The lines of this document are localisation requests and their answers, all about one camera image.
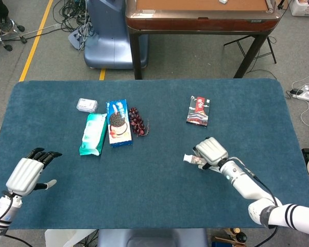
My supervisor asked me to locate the small white bottle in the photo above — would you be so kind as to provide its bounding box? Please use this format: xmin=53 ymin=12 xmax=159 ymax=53
xmin=183 ymin=152 xmax=224 ymax=173

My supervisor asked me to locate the small white tissue pack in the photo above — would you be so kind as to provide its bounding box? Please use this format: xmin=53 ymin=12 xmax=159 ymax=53
xmin=76 ymin=98 xmax=98 ymax=113

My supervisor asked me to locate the dark red illustrated box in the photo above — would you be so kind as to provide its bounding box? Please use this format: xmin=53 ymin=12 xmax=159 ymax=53
xmin=186 ymin=95 xmax=211 ymax=127

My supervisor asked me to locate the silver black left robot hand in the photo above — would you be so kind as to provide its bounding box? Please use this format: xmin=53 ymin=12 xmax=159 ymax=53
xmin=5 ymin=147 xmax=63 ymax=197

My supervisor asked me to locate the black floor cable bundle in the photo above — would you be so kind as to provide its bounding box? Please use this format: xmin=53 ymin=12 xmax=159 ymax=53
xmin=53 ymin=0 xmax=93 ymax=51

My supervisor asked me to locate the white power strip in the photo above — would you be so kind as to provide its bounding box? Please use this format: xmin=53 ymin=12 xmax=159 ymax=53
xmin=289 ymin=88 xmax=309 ymax=101

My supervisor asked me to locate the white floor cable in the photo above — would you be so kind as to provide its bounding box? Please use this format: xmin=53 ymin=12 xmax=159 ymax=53
xmin=290 ymin=73 xmax=309 ymax=128

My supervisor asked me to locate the dark red grape bunch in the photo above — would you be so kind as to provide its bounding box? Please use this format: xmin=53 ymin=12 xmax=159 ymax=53
xmin=128 ymin=107 xmax=150 ymax=137

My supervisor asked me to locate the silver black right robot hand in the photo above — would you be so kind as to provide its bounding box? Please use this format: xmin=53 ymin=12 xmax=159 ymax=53
xmin=192 ymin=136 xmax=229 ymax=170

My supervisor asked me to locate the black office chair base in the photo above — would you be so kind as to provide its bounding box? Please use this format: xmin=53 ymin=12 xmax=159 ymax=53
xmin=0 ymin=6 xmax=26 ymax=52

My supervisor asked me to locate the grey blue own robot base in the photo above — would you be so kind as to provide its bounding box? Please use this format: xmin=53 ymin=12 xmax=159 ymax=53
xmin=97 ymin=228 xmax=209 ymax=247

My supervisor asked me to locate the blue cookie box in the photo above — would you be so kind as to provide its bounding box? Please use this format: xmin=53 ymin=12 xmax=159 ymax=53
xmin=106 ymin=99 xmax=133 ymax=148

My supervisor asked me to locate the white plastic basket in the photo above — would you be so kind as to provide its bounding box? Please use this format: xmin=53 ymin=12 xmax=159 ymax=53
xmin=288 ymin=0 xmax=309 ymax=16

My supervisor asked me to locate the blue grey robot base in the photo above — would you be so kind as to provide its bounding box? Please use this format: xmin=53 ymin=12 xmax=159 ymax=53
xmin=83 ymin=0 xmax=149 ymax=70

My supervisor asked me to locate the green wet wipes pack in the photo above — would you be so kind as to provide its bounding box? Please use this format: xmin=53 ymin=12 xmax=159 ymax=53
xmin=79 ymin=113 xmax=108 ymax=156

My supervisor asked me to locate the brown mahjong table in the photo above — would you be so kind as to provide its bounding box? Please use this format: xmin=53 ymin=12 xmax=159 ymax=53
xmin=125 ymin=0 xmax=281 ymax=80

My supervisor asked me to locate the blue table cloth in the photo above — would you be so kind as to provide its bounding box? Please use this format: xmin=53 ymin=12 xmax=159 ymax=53
xmin=0 ymin=78 xmax=309 ymax=230

